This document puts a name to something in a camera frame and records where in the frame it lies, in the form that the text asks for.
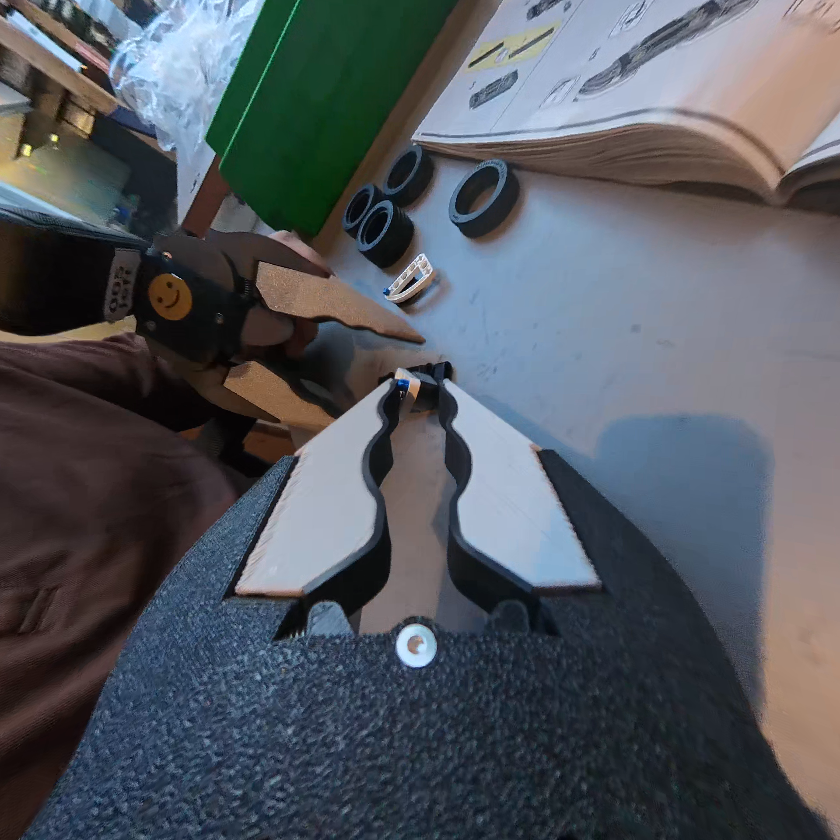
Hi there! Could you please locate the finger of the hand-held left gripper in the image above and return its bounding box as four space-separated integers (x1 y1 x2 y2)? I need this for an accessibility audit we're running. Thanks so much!
256 259 427 347
222 361 349 432

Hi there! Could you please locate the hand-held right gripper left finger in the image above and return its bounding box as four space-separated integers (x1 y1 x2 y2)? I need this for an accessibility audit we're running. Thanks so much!
234 379 403 616

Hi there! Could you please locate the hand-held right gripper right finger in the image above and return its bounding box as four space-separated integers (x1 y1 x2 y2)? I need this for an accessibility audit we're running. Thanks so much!
436 379 603 618

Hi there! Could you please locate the white curved toy panel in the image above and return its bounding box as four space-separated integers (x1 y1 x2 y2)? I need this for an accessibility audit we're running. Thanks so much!
392 367 422 416
383 252 439 307

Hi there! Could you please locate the black patterned toy beam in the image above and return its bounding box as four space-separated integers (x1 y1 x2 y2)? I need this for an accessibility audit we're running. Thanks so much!
379 360 455 412

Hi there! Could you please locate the person's left forearm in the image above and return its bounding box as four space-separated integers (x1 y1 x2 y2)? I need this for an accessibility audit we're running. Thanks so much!
131 348 277 434

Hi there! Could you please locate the grey desk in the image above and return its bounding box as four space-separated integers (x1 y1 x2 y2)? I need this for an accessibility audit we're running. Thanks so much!
308 0 840 834

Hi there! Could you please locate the person's left hand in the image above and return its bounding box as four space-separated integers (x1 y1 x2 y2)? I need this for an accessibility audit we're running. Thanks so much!
210 228 332 278

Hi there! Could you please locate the black toy tire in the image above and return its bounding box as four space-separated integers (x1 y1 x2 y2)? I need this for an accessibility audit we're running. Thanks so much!
357 200 416 269
449 159 521 239
341 184 388 238
382 144 436 208

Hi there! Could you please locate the green panel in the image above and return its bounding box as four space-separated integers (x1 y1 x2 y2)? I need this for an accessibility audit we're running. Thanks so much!
205 0 460 238

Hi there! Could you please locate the person's brown shirt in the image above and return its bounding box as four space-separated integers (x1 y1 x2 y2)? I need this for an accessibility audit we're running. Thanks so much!
0 331 240 840

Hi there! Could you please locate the wooden workbench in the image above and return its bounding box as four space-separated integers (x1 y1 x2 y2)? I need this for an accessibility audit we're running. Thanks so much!
0 0 120 120

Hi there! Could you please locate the pile of clear plastic bags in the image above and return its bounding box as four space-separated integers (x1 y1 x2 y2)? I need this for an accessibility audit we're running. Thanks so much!
110 0 265 153

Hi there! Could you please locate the open instruction booklet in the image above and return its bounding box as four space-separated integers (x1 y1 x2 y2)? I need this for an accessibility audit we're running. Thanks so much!
412 0 840 212

